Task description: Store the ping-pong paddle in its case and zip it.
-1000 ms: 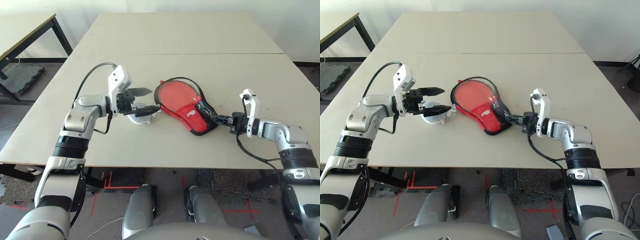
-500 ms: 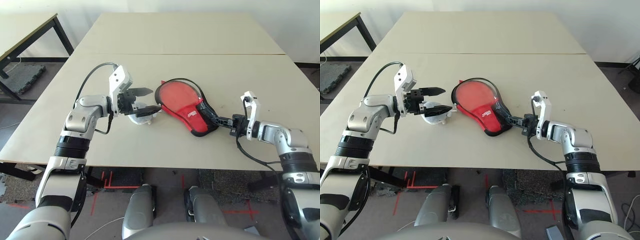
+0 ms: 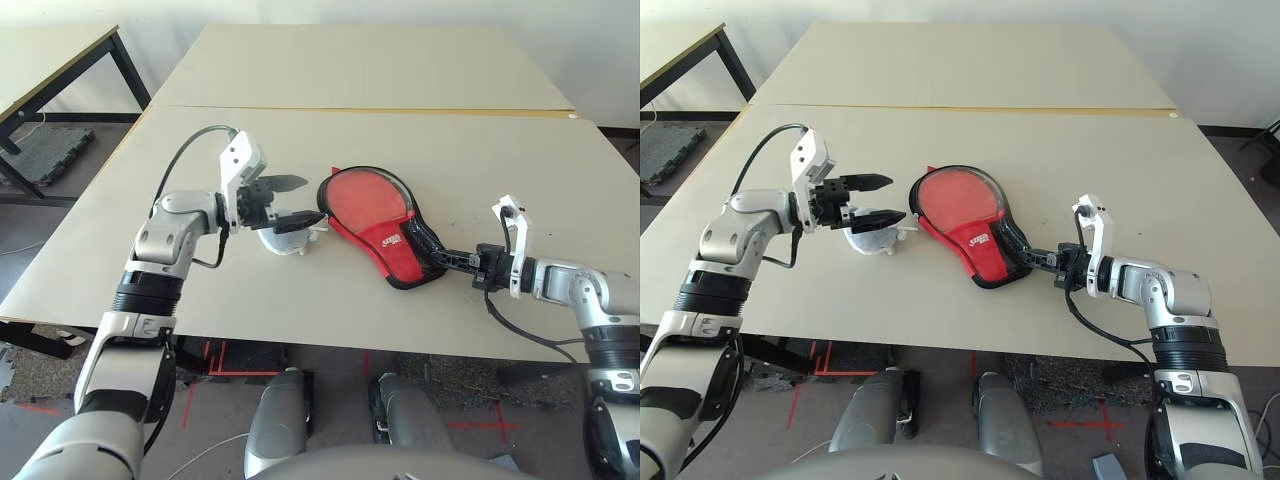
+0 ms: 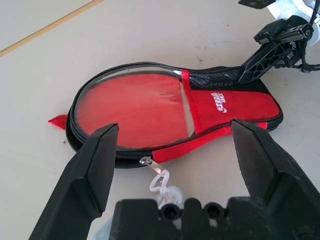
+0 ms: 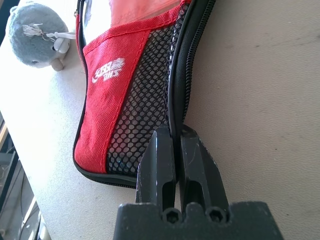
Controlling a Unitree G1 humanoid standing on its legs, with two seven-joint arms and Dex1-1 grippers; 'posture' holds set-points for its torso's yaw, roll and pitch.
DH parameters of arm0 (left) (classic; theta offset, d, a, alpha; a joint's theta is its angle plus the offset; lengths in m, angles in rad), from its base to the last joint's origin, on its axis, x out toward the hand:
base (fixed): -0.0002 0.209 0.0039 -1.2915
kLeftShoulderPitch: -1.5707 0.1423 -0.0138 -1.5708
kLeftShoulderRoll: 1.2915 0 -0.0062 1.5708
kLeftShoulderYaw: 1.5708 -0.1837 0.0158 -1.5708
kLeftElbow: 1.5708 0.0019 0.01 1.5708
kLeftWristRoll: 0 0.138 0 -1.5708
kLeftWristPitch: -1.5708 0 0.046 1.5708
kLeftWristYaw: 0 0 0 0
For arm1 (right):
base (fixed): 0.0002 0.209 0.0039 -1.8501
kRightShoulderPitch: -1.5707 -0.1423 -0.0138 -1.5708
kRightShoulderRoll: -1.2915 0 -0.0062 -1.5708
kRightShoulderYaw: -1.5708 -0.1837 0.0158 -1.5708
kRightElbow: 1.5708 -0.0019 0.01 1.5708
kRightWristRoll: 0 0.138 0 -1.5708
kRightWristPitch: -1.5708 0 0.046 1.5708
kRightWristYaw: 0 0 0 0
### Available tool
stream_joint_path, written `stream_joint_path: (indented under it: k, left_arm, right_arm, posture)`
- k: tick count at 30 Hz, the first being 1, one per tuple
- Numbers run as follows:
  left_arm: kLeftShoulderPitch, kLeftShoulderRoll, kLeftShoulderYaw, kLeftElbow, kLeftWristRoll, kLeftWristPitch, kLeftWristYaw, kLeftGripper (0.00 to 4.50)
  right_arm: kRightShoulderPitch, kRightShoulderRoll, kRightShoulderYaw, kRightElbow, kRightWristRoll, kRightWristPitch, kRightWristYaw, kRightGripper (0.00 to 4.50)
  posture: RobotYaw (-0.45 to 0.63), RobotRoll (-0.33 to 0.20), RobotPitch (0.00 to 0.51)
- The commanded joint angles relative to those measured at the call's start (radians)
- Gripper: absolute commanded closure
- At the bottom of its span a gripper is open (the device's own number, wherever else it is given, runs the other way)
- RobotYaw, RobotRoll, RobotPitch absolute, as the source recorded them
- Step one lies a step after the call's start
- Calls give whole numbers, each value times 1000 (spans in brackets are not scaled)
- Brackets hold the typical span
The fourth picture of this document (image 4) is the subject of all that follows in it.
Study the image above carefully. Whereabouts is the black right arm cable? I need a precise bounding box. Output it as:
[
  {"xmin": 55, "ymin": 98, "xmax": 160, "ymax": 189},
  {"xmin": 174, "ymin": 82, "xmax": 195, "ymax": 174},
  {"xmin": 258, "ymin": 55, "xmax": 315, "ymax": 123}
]
[{"xmin": 297, "ymin": 0, "xmax": 320, "ymax": 74}]

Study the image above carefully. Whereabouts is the red and black paddle case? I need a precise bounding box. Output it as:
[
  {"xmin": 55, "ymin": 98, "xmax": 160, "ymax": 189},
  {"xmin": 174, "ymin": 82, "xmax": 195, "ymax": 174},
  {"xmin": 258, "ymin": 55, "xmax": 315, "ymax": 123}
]
[{"xmin": 47, "ymin": 61, "xmax": 285, "ymax": 171}]

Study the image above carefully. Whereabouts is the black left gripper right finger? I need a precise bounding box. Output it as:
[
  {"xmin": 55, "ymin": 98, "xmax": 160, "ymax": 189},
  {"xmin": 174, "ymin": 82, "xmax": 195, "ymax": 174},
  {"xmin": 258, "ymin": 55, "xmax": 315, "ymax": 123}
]
[{"xmin": 228, "ymin": 118, "xmax": 320, "ymax": 240}]

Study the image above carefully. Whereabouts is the white zipper pull cord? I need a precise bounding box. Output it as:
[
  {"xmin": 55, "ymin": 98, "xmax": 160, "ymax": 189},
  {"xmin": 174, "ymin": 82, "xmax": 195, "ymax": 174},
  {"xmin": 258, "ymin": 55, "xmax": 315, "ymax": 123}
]
[{"xmin": 139, "ymin": 156, "xmax": 186, "ymax": 209}]

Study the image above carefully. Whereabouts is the red ping-pong paddle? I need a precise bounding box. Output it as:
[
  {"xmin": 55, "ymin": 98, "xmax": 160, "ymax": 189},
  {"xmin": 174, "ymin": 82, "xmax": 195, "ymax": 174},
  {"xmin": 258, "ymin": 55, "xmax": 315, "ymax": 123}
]
[{"xmin": 74, "ymin": 74, "xmax": 194, "ymax": 151}]

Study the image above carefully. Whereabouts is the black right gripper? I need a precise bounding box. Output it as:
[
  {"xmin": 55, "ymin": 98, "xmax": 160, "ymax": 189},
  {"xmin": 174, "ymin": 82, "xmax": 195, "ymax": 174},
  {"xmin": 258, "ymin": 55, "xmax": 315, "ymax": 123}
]
[{"xmin": 237, "ymin": 14, "xmax": 315, "ymax": 85}]

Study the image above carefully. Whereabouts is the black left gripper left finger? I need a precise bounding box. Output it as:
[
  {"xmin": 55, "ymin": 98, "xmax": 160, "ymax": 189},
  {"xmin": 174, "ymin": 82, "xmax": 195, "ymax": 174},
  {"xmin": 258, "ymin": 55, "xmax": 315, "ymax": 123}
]
[{"xmin": 27, "ymin": 123, "xmax": 119, "ymax": 240}]

